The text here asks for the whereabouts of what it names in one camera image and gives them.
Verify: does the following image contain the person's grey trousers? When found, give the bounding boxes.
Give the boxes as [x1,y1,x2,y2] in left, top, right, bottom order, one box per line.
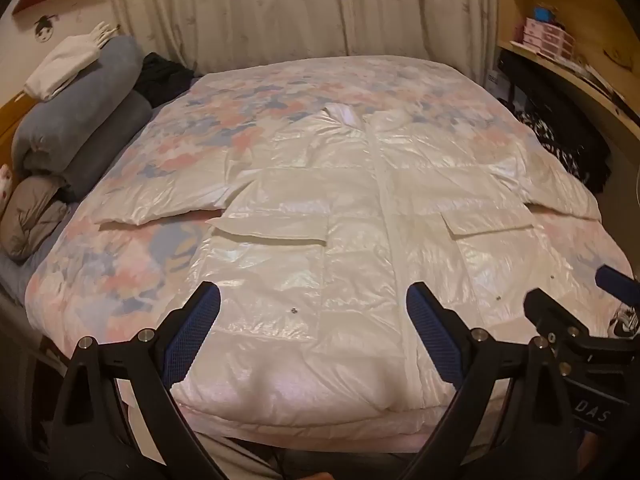
[192,427,426,480]

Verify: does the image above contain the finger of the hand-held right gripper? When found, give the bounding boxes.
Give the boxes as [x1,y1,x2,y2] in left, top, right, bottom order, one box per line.
[523,288,594,347]
[596,265,640,307]

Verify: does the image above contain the black and white sneaker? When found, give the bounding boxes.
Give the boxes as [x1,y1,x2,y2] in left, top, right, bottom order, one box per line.
[607,305,640,337]

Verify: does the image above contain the beige patterned curtain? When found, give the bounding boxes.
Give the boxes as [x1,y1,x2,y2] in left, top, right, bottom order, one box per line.
[102,0,506,86]

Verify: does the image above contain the blue-grey rolled blanket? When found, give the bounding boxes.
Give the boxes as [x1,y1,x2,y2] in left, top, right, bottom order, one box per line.
[11,35,146,173]

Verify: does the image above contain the white shiny puffer jacket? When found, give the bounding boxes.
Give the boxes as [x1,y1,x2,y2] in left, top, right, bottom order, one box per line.
[97,102,603,411]

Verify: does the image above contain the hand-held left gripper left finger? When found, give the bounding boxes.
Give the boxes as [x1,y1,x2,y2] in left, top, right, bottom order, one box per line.
[47,281,236,480]

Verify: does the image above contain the beige crumpled garment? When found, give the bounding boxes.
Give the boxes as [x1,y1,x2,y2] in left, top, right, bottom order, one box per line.
[0,176,68,261]

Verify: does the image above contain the white plush toy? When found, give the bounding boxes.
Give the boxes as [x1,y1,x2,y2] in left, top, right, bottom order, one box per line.
[0,164,14,212]

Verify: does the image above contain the pastel printed blanket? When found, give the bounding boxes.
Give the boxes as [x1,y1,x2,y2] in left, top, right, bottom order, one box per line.
[25,54,638,436]

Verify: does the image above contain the white folded cloth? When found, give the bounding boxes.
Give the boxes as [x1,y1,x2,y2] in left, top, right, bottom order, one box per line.
[24,22,122,102]

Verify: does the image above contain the pink drawer organizer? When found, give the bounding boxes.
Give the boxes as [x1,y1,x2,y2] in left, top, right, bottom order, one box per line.
[522,17,576,62]

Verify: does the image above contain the grey rolled blanket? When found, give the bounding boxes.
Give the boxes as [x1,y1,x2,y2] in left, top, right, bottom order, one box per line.
[24,89,152,203]

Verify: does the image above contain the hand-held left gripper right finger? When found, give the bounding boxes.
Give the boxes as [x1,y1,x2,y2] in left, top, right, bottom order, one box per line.
[400,281,592,480]

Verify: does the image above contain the wooden headboard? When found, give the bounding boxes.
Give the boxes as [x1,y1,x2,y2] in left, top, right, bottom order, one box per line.
[0,91,27,153]

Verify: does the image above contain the black clothing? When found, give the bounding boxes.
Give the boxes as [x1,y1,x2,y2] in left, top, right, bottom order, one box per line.
[134,53,196,108]

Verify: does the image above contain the wooden shelf unit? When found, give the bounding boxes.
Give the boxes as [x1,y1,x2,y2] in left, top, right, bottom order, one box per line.
[499,0,640,153]

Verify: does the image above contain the black and white patterned cloth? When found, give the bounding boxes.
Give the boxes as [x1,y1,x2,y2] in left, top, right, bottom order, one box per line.
[514,105,612,193]

